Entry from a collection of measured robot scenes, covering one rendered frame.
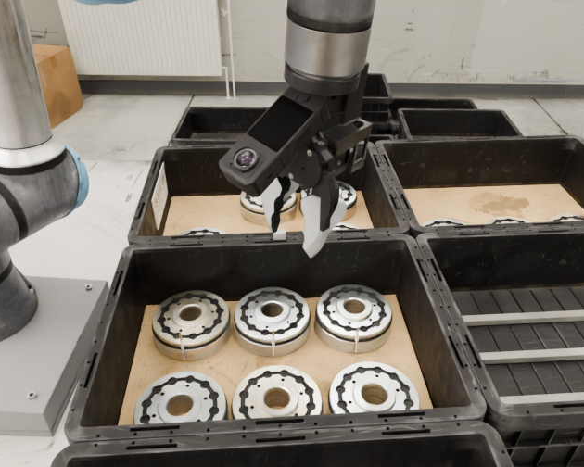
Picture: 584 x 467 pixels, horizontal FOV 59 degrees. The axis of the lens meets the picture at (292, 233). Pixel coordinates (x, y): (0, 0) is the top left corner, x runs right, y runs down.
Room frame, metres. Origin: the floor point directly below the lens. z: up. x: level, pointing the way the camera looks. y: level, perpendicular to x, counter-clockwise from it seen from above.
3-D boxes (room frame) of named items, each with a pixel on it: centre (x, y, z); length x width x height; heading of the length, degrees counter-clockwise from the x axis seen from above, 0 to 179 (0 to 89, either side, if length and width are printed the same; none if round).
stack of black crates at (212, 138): (1.74, 0.21, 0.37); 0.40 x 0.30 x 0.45; 88
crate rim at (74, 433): (0.43, 0.02, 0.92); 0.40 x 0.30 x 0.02; 94
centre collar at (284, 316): (0.51, 0.03, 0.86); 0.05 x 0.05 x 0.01
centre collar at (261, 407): (0.36, 0.02, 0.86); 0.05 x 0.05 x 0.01
